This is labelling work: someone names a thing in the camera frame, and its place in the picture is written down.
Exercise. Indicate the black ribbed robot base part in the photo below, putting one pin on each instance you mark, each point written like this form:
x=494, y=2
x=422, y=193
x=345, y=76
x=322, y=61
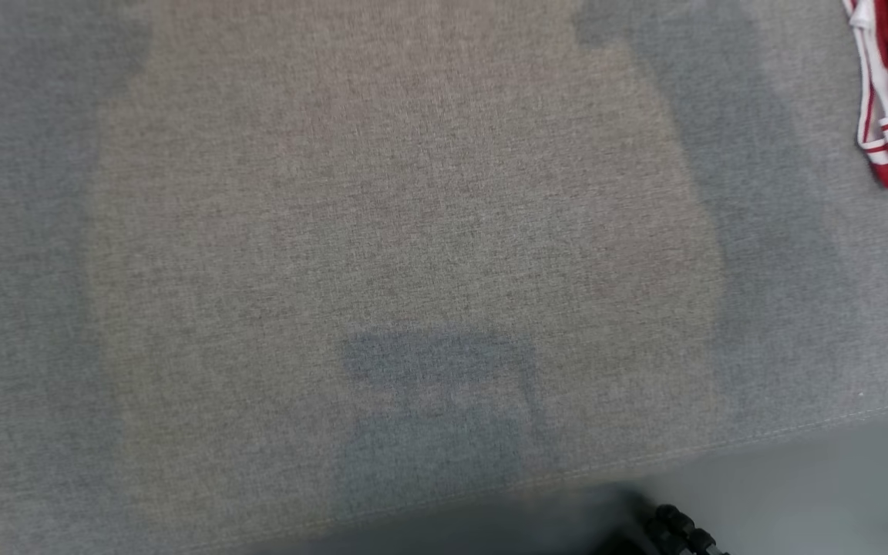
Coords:
x=675, y=528

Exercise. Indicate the grey fabric sofa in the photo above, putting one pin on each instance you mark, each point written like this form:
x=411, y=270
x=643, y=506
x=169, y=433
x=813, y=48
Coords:
x=413, y=231

